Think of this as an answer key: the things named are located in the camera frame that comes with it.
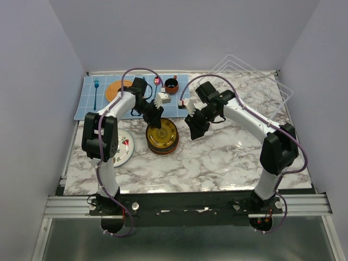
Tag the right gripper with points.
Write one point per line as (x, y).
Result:
(195, 128)

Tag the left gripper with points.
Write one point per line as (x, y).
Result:
(154, 119)

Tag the plain yellow plate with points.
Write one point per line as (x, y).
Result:
(166, 135)

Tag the teal plate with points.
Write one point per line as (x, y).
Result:
(163, 145)

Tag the orange plate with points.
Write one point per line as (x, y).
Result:
(163, 153)

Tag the watermelon pattern plate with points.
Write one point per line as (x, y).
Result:
(126, 147)

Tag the white wire dish rack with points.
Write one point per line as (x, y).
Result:
(260, 90)

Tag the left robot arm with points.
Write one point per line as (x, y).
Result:
(100, 138)

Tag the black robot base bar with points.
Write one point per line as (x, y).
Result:
(215, 208)

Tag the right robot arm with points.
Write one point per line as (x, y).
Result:
(279, 149)

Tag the brown ceramic mug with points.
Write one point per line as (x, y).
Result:
(171, 85)

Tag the iridescent spoon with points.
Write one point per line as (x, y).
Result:
(157, 82)

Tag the woven orange trivet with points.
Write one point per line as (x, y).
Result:
(112, 90)

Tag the blue grid placemat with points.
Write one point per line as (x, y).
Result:
(86, 102)

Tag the blue fork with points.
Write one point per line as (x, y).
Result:
(96, 85)

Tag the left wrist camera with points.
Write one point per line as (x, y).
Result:
(161, 98)

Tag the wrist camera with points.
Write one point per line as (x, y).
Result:
(188, 105)
(161, 98)

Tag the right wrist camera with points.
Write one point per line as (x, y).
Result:
(188, 105)

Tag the aluminium frame rail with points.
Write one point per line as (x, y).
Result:
(76, 206)

